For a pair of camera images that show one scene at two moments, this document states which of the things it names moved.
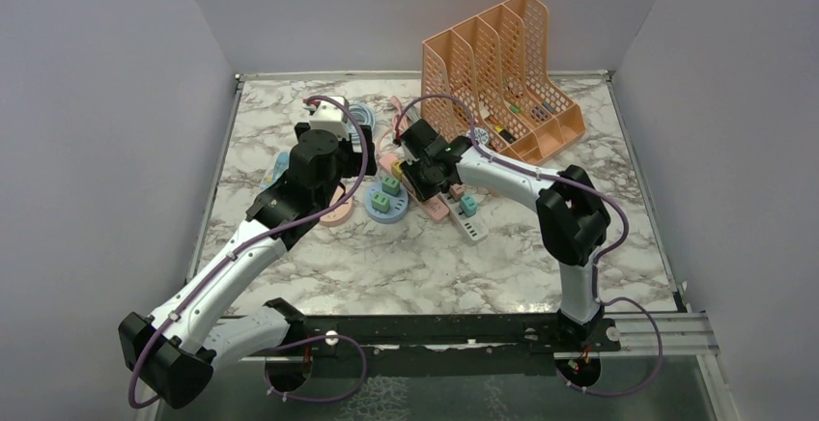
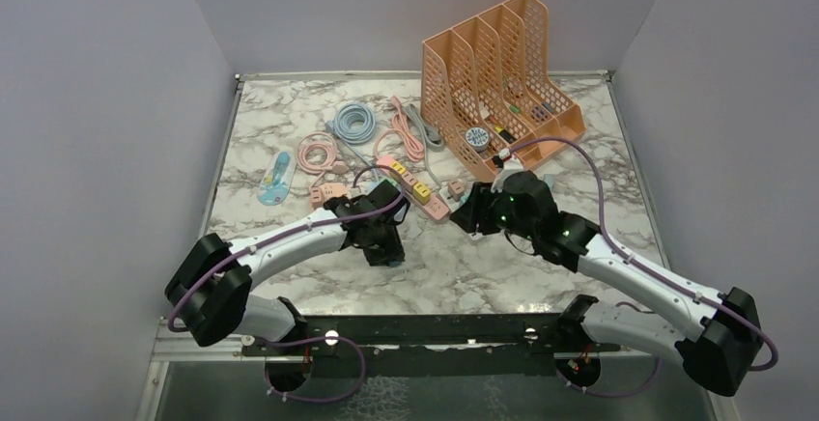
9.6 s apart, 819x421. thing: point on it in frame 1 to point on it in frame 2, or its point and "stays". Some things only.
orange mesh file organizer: [501, 67] stays
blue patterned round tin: [481, 135] stays
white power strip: [472, 226] stays
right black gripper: [409, 168] to [473, 214]
